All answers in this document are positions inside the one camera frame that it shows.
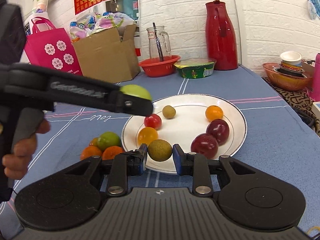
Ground stacked patterned bowls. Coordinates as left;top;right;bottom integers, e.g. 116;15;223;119
275;61;305;77

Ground small orange kumquat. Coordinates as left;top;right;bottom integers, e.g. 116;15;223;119
205;105;224;122

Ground pink water bottle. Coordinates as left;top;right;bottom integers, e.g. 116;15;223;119
309;53;320;101

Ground orange tangerine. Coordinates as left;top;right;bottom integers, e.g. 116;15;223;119
80;145;103;160
102;146;124;160

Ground person's left hand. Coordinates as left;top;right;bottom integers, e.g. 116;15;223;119
2;119;50;180

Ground large green mango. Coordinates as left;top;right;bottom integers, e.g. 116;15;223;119
120;84;152;101

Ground glass pitcher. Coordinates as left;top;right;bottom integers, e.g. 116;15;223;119
147;22;172;61

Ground brown kiwi fruit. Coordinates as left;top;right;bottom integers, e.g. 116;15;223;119
148;139;172;162
162;105;176;119

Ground dark red plum front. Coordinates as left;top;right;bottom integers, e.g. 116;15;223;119
190;133;219;159

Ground teal wall picture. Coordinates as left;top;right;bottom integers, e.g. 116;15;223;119
105;0;139;21

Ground pink tote bag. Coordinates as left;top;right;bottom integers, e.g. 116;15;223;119
24;17;82;76

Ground dark red plum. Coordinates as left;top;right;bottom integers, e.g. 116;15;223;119
190;133;219;159
206;119;230;146

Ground red thermos jug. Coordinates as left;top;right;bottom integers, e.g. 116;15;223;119
205;0;238;70

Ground green lime fruit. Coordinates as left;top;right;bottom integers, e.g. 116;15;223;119
97;132;121;152

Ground dark red plum rear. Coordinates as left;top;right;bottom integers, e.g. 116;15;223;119
206;119;230;146

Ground cardboard box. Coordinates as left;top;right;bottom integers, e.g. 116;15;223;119
73;24;140;83

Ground blue striped tablecloth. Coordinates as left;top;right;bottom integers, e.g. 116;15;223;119
17;67;319;229

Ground white round plate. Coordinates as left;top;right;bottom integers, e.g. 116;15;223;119
121;93;249;176

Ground black stirring stick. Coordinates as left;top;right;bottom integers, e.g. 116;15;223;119
152;22;164;62

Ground yellow orange fruit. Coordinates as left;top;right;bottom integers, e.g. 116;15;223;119
137;127;158;146

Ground red plastic basket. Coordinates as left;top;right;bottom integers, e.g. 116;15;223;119
139;55;181;77

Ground small red tomato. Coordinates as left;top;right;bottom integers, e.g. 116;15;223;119
144;114;162;130

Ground red orange small fruit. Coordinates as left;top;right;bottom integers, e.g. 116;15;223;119
89;138;98;147

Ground floral cloth in box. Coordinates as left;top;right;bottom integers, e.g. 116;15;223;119
69;12;137;43

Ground green instant noodle bowl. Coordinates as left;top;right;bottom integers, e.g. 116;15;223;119
174;58;216;79

